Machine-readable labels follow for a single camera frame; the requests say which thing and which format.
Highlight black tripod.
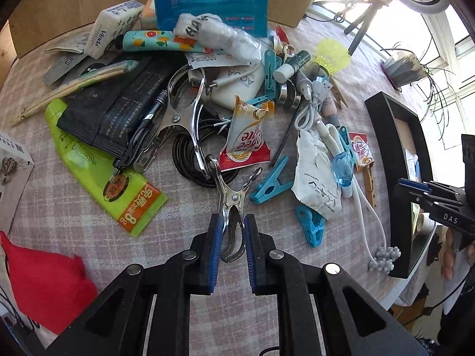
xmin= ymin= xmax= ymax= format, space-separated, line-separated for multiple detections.
xmin=343 ymin=0 xmax=392 ymax=55

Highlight green sachet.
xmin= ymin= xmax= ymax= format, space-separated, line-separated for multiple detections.
xmin=45 ymin=98 xmax=169 ymax=239

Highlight black packet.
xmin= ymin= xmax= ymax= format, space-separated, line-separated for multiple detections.
xmin=57 ymin=57 xmax=176 ymax=159

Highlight black zip tie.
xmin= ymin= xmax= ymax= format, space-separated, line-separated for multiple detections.
xmin=270 ymin=118 xmax=298 ymax=168

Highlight black pen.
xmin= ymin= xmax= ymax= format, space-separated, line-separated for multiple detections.
xmin=112 ymin=88 xmax=170 ymax=176

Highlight small silver metal clip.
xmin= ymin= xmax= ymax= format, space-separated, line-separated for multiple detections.
xmin=205 ymin=155 xmax=263 ymax=263

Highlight white squeeze tube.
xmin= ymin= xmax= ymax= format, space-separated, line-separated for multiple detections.
xmin=189 ymin=65 xmax=267 ymax=107

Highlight white paper sachet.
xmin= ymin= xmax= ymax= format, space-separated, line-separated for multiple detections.
xmin=45 ymin=31 xmax=90 ymax=55

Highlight person's right hand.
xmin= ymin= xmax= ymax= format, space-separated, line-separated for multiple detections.
xmin=441 ymin=229 xmax=465 ymax=279

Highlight silver foil packet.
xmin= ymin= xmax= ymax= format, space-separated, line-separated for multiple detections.
xmin=44 ymin=54 xmax=91 ymax=87

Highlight green lip balm stick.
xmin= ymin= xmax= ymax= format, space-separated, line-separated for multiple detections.
xmin=274 ymin=49 xmax=311 ymax=83

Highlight blue bubble mailer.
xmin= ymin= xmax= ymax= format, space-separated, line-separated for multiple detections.
xmin=153 ymin=0 xmax=269 ymax=39

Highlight blue clothes peg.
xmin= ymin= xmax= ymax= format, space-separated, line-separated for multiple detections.
xmin=295 ymin=204 xmax=327 ymax=249
xmin=250 ymin=155 xmax=295 ymax=205
xmin=263 ymin=48 xmax=280 ymax=101

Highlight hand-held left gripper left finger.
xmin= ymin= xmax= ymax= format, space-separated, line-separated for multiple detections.
xmin=45 ymin=213 xmax=228 ymax=356

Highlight wooden clothes peg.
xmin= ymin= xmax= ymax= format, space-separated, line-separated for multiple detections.
xmin=362 ymin=165 xmax=378 ymax=209
xmin=330 ymin=76 xmax=349 ymax=111

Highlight yellow shuttlecock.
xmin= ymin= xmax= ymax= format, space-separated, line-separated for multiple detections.
xmin=315 ymin=38 xmax=352 ymax=74

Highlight white plastic bag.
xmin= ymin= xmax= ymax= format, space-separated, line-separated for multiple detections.
xmin=172 ymin=12 xmax=263 ymax=64

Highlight teal tube orange print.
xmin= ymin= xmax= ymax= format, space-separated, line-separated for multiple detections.
xmin=121 ymin=29 xmax=216 ymax=55

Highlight pink tube grey cap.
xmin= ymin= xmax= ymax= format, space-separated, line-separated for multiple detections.
xmin=320 ymin=98 xmax=341 ymax=128

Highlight red pouch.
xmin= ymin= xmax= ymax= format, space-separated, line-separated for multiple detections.
xmin=0 ymin=230 xmax=99 ymax=336

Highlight white paper packet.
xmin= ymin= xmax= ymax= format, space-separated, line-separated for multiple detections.
xmin=290 ymin=129 xmax=343 ymax=224

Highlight translucent blue clip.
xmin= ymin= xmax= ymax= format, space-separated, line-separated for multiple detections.
xmin=331 ymin=151 xmax=357 ymax=190

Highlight black power cable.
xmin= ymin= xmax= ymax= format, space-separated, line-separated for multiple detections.
xmin=304 ymin=0 xmax=357 ymax=23

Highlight white floral card box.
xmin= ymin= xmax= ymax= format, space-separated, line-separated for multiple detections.
xmin=0 ymin=130 xmax=36 ymax=227

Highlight large silver metal clamp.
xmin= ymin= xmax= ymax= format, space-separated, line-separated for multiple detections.
xmin=132 ymin=65 xmax=214 ymax=180

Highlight white cable with grey beads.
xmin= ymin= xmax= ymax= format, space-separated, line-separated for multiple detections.
xmin=315 ymin=119 xmax=402 ymax=277

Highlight silver round tin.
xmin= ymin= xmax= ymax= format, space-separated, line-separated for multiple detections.
xmin=279 ymin=81 xmax=304 ymax=111

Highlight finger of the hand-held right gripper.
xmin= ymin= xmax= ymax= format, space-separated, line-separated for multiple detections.
xmin=393 ymin=186 xmax=465 ymax=213
xmin=396 ymin=178 xmax=465 ymax=198

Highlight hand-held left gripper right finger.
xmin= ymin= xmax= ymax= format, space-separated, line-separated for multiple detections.
xmin=243 ymin=213 xmax=427 ymax=356

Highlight plaid cloth desktop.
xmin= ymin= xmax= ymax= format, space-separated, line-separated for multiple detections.
xmin=0 ymin=18 xmax=464 ymax=356

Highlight wooden board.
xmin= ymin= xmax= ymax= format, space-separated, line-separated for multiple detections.
xmin=8 ymin=0 xmax=333 ymax=59

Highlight wrapped chopsticks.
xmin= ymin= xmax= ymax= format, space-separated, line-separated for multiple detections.
xmin=7 ymin=58 xmax=140 ymax=127

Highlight tissue pack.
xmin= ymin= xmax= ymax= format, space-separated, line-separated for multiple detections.
xmin=83 ymin=0 xmax=146 ymax=61

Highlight small coffee creamer sachet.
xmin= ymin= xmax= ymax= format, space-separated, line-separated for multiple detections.
xmin=348 ymin=131 xmax=376 ymax=172

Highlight black framed box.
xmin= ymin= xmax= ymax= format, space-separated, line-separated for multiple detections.
xmin=364 ymin=91 xmax=438 ymax=279

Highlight black cable coil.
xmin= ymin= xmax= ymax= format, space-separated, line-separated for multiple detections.
xmin=172 ymin=117 xmax=240 ymax=189

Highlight white USB cable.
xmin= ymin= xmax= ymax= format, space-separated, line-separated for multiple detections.
xmin=294 ymin=73 xmax=333 ymax=131

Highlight potted plant grey pot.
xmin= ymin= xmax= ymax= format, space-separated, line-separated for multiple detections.
xmin=379 ymin=39 xmax=461 ymax=142

